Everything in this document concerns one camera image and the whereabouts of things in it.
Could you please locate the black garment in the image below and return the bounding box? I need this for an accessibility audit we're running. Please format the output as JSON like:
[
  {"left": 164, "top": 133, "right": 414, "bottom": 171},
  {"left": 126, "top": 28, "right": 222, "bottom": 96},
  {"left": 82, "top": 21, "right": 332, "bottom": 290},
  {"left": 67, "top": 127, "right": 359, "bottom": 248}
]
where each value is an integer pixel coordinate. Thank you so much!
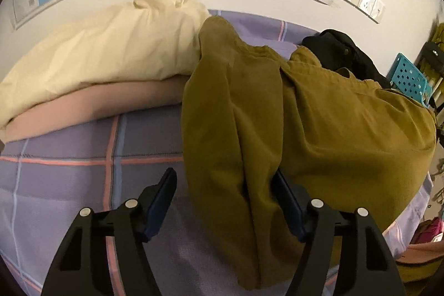
[{"left": 302, "top": 29, "right": 390, "bottom": 88}]

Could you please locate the teal perforated plastic basket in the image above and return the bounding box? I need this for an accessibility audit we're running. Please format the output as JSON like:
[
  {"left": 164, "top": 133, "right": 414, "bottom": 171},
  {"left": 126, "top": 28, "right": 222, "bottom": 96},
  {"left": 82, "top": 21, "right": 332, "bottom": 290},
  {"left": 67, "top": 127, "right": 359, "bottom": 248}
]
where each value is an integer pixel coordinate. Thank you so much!
[{"left": 388, "top": 53, "right": 432, "bottom": 106}]

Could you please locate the olive mustard jacket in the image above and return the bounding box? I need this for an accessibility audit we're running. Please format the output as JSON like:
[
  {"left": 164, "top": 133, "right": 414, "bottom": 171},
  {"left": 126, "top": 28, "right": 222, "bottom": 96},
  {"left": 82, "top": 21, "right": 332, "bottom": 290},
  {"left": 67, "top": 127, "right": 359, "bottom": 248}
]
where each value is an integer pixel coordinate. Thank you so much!
[{"left": 181, "top": 16, "right": 437, "bottom": 290}]

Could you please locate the pink blanket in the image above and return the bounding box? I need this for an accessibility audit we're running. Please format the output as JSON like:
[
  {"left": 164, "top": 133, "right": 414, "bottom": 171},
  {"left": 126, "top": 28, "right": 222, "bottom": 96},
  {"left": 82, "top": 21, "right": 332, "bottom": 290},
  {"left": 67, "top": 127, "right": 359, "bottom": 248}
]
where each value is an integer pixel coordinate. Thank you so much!
[{"left": 4, "top": 75, "right": 189, "bottom": 143}]

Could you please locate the cream white duvet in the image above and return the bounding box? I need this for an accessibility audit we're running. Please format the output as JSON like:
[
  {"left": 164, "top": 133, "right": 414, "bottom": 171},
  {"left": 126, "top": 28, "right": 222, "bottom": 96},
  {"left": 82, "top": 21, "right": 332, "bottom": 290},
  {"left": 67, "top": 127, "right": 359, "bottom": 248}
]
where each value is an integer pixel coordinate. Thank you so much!
[{"left": 1, "top": 0, "right": 211, "bottom": 128}]

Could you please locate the purple plaid bed sheet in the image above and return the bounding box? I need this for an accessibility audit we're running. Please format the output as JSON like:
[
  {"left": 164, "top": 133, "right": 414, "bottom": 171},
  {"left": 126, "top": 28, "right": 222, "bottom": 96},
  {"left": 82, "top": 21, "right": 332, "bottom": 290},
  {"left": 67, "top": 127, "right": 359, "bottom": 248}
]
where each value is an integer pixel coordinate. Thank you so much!
[{"left": 0, "top": 8, "right": 434, "bottom": 296}]

